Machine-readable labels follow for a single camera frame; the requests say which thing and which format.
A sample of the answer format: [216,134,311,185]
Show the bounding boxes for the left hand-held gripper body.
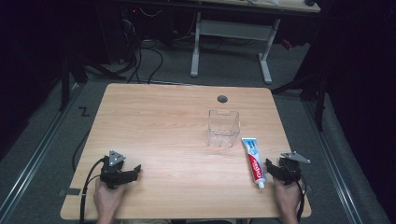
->
[99,149,132,190]

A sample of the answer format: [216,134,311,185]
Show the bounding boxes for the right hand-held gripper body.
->
[277,150,312,187]

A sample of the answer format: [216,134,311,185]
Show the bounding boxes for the person's right hand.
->
[273,177,302,217]

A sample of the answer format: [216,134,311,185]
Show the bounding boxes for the person's left hand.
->
[93,178,126,216]

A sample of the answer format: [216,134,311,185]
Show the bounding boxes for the toothpaste tube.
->
[241,137,267,189]

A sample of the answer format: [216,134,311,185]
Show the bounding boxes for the grey tape strip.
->
[58,188,82,197]

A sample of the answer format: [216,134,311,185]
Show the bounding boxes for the clear plastic container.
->
[207,109,241,148]

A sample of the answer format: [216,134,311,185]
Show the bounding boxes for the black metal stand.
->
[58,50,127,112]
[270,69,329,133]

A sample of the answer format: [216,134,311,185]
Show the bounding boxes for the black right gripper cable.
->
[295,179,308,222]

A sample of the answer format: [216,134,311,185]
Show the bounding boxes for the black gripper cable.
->
[78,157,107,224]
[295,179,308,222]

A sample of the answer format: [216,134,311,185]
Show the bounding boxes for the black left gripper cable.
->
[78,157,107,224]

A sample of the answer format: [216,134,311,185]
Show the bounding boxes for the metal floor rail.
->
[0,83,82,220]
[303,101,364,224]

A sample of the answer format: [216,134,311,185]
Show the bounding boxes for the black floor cables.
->
[125,36,164,85]

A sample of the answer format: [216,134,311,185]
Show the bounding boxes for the white frame desk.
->
[189,0,321,85]

